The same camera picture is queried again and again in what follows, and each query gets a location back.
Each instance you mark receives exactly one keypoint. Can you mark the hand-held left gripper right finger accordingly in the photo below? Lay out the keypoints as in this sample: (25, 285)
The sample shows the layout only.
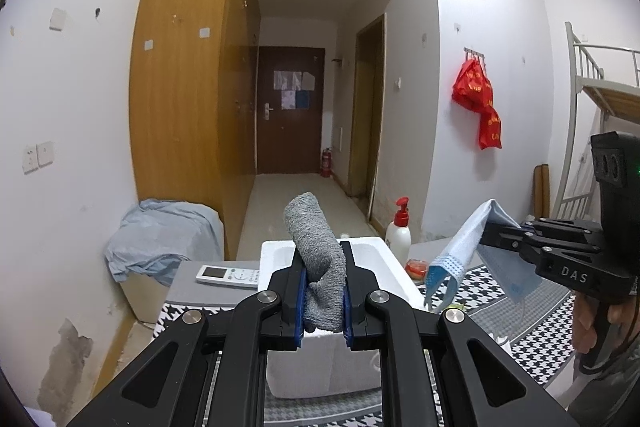
(347, 312)

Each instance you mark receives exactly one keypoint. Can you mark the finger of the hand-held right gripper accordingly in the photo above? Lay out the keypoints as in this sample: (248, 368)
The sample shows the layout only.
(505, 244)
(555, 228)

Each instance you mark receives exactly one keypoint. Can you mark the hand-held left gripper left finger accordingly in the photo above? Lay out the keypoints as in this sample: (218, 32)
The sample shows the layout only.
(300, 307)

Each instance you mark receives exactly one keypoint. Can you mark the blue face mask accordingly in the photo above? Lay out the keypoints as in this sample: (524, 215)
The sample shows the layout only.
(460, 252)

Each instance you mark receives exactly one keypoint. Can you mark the white foam box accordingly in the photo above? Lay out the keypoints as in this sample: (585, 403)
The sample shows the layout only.
(325, 367)

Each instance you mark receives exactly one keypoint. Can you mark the grey knitted sock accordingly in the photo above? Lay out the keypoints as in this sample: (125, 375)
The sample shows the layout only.
(320, 247)

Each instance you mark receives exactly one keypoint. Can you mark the person's right forearm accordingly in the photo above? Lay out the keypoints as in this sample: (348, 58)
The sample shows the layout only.
(615, 389)

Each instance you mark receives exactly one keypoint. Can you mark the person's right hand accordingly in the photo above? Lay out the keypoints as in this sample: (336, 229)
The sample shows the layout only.
(584, 322)

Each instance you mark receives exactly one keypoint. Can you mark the brown wooden sticks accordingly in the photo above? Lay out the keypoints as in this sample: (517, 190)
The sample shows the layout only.
(541, 189)

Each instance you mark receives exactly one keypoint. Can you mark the white remote control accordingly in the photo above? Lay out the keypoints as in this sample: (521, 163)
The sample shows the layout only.
(225, 276)

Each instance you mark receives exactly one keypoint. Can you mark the red snack packet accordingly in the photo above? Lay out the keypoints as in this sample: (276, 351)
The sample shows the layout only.
(416, 268)

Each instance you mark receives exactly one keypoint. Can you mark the white pump bottle red cap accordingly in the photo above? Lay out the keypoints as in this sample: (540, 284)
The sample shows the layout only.
(398, 237)

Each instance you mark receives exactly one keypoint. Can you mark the black white houndstooth tablecloth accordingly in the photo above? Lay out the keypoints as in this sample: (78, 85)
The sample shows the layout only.
(525, 337)

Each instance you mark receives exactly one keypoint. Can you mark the white metal bunk bed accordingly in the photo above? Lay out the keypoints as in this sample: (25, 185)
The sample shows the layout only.
(615, 97)

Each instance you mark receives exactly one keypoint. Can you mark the red fire extinguisher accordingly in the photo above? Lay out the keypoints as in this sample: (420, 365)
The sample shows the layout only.
(326, 163)

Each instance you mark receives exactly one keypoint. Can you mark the blue-grey covered box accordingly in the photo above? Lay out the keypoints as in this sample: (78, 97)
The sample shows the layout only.
(160, 237)

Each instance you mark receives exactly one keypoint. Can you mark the red plastic bags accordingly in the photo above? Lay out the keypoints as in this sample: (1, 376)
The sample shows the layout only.
(472, 89)

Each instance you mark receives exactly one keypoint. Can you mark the dark brown entrance door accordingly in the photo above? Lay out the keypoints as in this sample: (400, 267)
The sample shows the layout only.
(290, 137)

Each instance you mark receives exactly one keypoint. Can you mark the wooden side door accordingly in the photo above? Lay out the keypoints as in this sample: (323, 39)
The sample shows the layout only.
(362, 127)

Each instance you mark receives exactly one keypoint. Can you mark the white paper notices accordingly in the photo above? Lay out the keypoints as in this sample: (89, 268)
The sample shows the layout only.
(292, 87)

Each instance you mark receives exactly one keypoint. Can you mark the tall wooden wardrobe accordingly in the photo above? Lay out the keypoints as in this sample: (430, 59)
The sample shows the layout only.
(185, 107)

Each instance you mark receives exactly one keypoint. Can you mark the metal wall hook rack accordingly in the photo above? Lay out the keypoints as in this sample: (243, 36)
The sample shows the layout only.
(475, 52)

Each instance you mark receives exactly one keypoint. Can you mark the white wall light switch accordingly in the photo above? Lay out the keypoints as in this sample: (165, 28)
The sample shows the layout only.
(45, 153)

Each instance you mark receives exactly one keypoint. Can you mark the white wall socket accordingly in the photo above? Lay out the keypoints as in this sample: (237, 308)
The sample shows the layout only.
(30, 159)

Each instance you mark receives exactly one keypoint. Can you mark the blank white wall plate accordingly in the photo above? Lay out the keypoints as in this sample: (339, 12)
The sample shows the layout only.
(58, 19)

